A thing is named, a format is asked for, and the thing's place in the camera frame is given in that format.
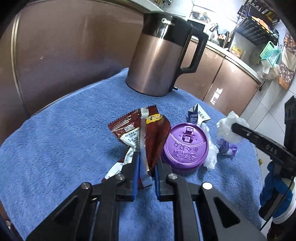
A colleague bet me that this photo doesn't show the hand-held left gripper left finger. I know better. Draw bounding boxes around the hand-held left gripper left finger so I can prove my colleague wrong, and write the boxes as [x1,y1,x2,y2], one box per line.
[26,153,140,241]

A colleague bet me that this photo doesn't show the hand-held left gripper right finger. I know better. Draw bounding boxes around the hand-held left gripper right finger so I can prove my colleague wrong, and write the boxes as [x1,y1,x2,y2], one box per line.
[154,162,266,241]

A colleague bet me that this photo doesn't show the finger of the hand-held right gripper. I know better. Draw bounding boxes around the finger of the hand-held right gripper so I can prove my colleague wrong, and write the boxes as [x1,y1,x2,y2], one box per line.
[232,123,296,168]

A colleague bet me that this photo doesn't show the brown snack wrapper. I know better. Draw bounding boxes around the brown snack wrapper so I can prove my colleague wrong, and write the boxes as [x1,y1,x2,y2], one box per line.
[103,105,172,190]

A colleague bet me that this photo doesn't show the purple candy wrapper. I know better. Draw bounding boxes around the purple candy wrapper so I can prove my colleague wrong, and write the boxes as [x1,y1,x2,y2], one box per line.
[218,138,238,157]

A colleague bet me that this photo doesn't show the purple plastic lid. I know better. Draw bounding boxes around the purple plastic lid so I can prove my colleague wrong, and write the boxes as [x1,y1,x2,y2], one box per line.
[161,122,210,176]

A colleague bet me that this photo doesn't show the white plastic bags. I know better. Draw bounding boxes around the white plastic bags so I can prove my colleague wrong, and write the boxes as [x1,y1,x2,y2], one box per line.
[262,63,281,81]

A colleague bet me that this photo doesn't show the thin white plastic wrap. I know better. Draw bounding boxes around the thin white plastic wrap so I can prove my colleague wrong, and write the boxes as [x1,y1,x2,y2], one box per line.
[200,123,219,171]

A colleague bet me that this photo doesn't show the floral apron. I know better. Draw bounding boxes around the floral apron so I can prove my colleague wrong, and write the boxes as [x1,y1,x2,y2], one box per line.
[277,31,296,90]

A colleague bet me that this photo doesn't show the green plastic basket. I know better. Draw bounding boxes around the green plastic basket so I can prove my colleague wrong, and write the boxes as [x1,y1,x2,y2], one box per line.
[260,41,282,68]

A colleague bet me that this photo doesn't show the white blue folded paper wrapper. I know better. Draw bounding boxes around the white blue folded paper wrapper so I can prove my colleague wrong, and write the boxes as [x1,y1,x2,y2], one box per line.
[187,103,211,126]

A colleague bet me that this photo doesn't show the blue towel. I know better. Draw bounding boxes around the blue towel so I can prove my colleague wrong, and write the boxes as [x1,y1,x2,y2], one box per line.
[0,67,263,241]

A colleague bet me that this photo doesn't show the black dish rack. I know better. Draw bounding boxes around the black dish rack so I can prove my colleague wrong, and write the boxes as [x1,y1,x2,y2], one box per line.
[235,0,281,46]

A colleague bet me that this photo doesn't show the kitchen faucet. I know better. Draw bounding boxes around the kitchen faucet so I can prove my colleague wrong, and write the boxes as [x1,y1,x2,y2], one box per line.
[222,31,234,49]

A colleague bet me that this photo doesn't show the brown and black electric kettle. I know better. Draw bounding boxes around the brown and black electric kettle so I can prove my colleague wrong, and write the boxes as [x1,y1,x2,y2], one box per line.
[125,12,209,97]

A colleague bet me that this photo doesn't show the white microwave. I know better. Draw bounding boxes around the white microwave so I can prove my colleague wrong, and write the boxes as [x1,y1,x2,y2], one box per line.
[187,19,208,36]

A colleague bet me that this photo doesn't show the steel pot with lid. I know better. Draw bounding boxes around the steel pot with lid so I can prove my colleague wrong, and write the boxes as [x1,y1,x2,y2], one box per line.
[191,10,211,23]

